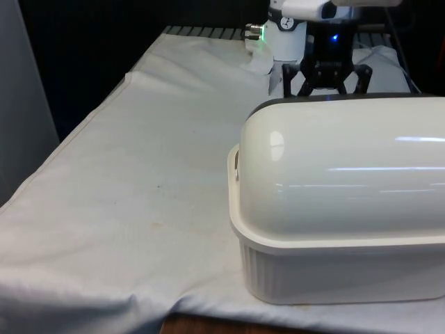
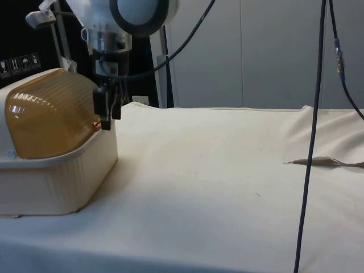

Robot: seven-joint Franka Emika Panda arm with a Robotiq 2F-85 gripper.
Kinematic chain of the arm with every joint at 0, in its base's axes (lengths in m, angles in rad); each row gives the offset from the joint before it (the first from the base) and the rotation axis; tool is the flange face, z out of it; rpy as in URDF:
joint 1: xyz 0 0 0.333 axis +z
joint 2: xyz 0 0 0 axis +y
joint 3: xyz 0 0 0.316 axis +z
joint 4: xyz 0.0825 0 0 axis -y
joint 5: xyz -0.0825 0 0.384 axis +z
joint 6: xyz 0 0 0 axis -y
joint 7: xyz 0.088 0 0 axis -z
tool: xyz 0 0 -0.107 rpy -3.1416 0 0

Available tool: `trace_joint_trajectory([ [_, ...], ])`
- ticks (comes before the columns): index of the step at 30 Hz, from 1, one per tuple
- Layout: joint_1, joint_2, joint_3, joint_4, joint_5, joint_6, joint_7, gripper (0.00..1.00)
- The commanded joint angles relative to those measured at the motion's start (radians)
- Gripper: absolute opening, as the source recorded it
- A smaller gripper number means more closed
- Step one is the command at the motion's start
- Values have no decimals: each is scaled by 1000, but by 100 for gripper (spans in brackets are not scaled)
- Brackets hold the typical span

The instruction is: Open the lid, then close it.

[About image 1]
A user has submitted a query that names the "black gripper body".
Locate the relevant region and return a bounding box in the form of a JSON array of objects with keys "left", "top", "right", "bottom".
[{"left": 301, "top": 17, "right": 358, "bottom": 81}]

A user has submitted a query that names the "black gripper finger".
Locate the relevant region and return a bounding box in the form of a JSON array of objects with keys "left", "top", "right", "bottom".
[
  {"left": 333, "top": 64, "right": 373, "bottom": 95},
  {"left": 282, "top": 63, "right": 316, "bottom": 98}
]

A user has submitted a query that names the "cream box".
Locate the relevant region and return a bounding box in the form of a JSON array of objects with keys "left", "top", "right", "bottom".
[{"left": 227, "top": 142, "right": 445, "bottom": 306}]

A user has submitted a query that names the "black cable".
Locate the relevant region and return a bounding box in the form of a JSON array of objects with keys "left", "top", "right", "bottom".
[{"left": 383, "top": 6, "right": 422, "bottom": 95}]

